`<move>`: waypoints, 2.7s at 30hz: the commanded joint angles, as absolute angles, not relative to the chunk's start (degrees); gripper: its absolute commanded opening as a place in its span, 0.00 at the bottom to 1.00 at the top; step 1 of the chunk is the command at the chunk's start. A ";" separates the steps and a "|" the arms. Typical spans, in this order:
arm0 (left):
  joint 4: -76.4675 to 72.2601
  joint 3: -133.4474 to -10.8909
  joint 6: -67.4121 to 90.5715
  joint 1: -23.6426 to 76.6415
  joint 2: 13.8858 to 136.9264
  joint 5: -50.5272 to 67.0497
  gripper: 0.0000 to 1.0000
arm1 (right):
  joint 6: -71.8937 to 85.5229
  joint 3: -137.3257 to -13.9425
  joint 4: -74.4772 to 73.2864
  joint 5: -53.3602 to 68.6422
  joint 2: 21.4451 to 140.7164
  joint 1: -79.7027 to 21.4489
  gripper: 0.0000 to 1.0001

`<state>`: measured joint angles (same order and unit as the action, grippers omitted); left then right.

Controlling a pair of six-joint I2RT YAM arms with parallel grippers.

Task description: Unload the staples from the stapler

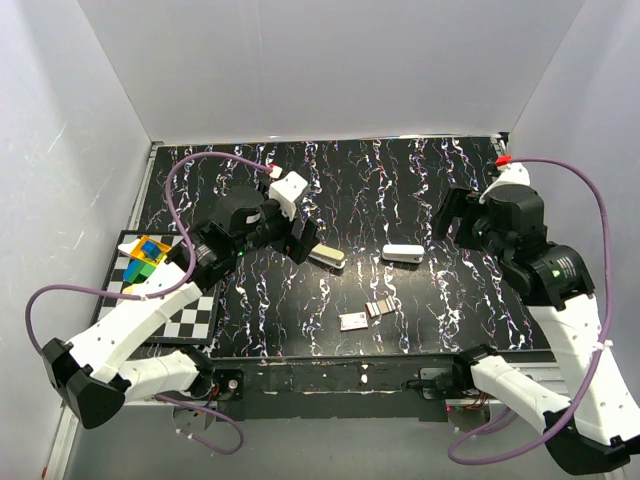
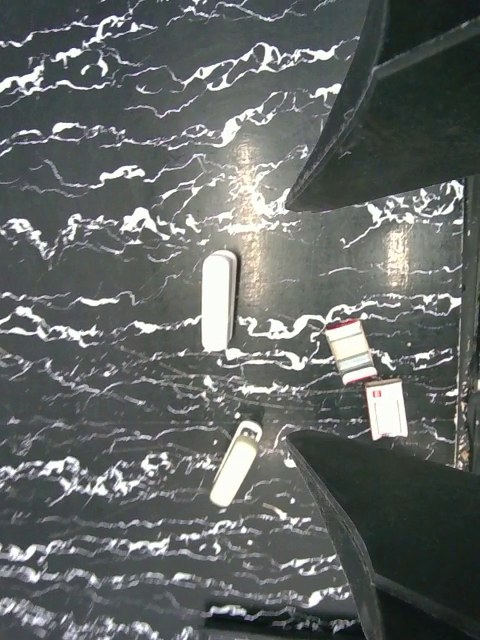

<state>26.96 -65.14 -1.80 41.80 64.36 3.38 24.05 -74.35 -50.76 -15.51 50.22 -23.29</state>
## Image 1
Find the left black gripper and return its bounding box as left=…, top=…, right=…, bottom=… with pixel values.
left=234, top=181, right=320, bottom=263

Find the beige stapler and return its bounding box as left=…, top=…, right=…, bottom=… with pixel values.
left=309, top=244, right=346, bottom=270

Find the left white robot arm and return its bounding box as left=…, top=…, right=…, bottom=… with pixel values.
left=42, top=173, right=319, bottom=429

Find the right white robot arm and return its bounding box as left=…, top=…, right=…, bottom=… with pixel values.
left=433, top=184, right=639, bottom=475

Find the white stapler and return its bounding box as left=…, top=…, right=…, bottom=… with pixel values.
left=381, top=244, right=425, bottom=264

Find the open staple box tray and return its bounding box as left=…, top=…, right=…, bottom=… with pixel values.
left=365, top=297, right=396, bottom=318

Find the checkered board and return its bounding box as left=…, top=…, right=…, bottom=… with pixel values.
left=86, top=231, right=219, bottom=346

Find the colourful toy block stack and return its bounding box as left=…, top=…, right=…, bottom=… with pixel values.
left=118, top=235, right=171, bottom=284

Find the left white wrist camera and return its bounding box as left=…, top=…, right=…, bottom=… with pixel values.
left=268, top=172, right=309, bottom=221

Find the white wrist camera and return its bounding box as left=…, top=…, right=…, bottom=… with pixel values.
left=479, top=162, right=531, bottom=204
left=268, top=172, right=309, bottom=221

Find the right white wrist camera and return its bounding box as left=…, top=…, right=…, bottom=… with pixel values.
left=479, top=162, right=531, bottom=204

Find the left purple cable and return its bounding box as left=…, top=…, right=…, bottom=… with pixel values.
left=25, top=152, right=281, bottom=355

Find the purple cable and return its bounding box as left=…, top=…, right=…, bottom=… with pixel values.
left=25, top=152, right=281, bottom=355
left=447, top=155, right=615, bottom=466

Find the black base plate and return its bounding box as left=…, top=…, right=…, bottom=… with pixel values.
left=207, top=353, right=556, bottom=424

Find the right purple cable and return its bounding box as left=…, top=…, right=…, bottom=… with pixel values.
left=447, top=155, right=615, bottom=466

